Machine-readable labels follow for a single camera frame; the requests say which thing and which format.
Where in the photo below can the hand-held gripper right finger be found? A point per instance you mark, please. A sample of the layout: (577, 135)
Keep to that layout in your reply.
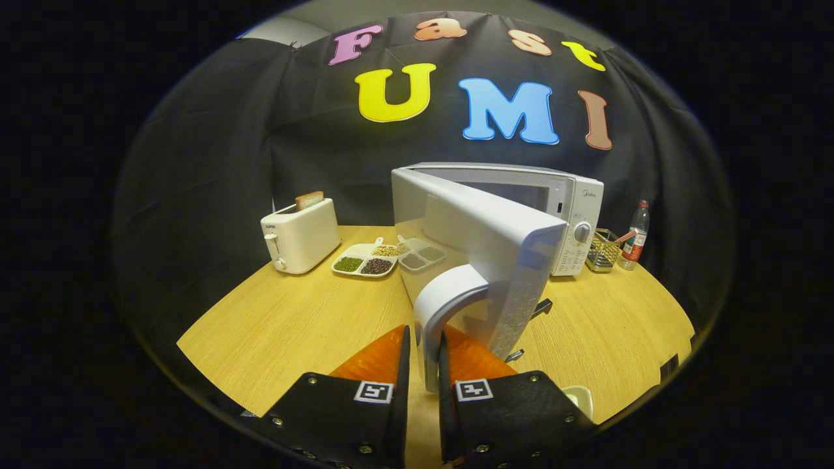
(445, 404)

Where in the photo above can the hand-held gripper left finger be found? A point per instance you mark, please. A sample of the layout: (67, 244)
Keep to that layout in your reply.
(402, 391)

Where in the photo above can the white microwave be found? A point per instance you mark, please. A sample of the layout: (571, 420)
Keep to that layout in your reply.
(482, 228)

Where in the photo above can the white plate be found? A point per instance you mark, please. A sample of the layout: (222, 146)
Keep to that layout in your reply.
(580, 400)

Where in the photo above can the white divided tray of beans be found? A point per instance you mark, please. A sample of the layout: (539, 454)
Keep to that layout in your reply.
(365, 260)

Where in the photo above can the cream toaster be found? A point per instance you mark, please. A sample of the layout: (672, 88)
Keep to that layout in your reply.
(303, 238)

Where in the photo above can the toasted bread slice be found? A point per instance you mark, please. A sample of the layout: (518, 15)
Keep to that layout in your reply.
(310, 200)

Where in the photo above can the red white striped straw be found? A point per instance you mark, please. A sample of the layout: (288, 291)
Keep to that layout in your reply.
(625, 236)

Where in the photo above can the clear water bottle red label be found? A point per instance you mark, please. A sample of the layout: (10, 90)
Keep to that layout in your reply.
(635, 238)

